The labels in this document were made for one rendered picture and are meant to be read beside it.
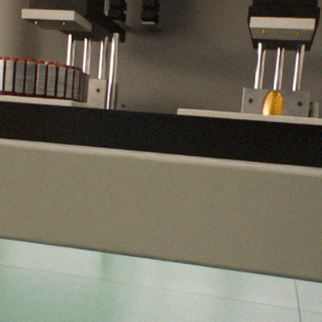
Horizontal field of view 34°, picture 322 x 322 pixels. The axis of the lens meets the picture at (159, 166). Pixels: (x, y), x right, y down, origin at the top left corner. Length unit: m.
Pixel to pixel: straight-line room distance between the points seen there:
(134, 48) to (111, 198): 0.55
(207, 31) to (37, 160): 0.54
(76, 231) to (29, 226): 0.02
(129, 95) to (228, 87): 0.15
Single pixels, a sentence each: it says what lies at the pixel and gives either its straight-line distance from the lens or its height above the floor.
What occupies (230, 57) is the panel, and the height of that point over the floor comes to 0.88.
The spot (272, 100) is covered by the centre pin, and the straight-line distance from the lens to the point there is 0.49.
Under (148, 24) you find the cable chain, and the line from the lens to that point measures 0.75.
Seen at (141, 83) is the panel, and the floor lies 0.83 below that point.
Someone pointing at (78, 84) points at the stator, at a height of 0.80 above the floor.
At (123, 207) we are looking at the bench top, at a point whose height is 0.72.
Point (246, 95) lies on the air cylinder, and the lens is 0.62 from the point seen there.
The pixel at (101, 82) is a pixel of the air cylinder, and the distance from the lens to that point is 0.66.
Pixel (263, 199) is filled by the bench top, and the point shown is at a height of 0.73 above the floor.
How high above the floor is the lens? 0.76
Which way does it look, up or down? 3 degrees down
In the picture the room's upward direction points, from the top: 5 degrees clockwise
